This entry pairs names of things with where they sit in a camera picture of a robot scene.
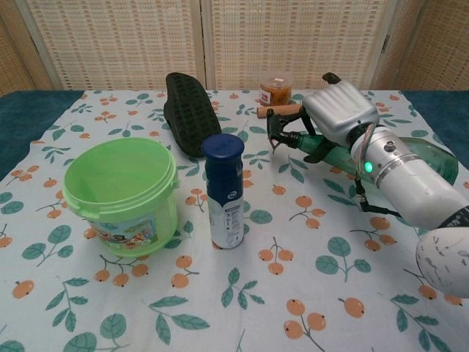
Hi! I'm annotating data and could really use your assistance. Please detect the small blue-capped jar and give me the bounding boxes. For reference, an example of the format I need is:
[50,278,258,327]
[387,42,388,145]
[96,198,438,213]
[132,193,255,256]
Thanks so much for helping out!
[200,133,245,251]

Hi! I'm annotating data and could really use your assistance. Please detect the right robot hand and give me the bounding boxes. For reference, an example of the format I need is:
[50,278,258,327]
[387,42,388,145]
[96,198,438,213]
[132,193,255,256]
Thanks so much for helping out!
[265,72,380,164]

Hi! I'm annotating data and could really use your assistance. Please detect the green spray bottle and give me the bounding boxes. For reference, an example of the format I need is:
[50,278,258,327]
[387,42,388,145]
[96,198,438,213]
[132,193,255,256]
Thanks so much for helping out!
[266,109,459,186]

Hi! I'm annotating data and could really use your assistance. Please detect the floral printed tablecloth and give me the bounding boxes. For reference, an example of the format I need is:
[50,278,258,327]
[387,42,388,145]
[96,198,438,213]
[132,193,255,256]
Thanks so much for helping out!
[0,89,469,352]

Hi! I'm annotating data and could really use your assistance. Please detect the clear jar of orange snacks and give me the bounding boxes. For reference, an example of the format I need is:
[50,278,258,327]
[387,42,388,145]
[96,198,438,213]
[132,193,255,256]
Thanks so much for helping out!
[258,71,294,105]

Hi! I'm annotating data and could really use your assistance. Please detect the wooden rolling pin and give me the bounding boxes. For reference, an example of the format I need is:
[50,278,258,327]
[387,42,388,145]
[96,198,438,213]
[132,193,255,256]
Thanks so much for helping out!
[256,103,303,119]

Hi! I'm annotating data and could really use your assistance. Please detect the black shoe insole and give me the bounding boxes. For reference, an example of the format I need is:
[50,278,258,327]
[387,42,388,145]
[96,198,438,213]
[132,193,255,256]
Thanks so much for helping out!
[163,72,224,158]

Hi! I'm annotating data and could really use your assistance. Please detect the green plastic bucket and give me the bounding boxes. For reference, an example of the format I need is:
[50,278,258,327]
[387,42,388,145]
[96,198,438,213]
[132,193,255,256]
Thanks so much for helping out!
[63,137,180,258]

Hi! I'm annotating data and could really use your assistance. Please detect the woven folding screen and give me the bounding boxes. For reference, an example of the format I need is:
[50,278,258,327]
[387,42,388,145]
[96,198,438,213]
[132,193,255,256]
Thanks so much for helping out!
[0,0,469,95]

